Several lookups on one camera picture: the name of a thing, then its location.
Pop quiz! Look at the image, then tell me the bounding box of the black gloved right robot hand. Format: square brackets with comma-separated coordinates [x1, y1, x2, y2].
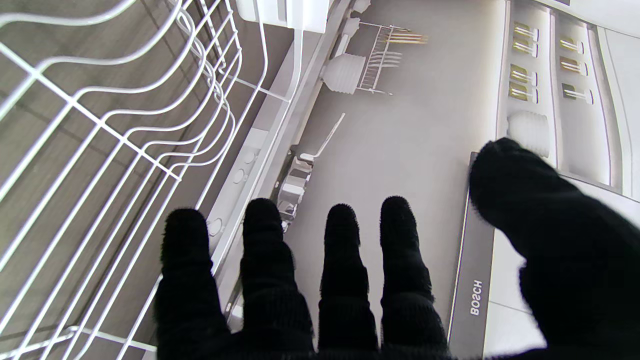
[154, 137, 640, 360]

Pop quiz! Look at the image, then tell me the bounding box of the white plastic utensil caddy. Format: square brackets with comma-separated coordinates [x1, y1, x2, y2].
[235, 0, 332, 34]

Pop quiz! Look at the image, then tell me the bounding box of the printed kitchen backdrop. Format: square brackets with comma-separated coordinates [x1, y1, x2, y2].
[210, 0, 640, 360]

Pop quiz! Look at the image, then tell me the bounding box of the white wire dish rack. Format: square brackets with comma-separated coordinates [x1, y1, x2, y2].
[0, 0, 306, 360]

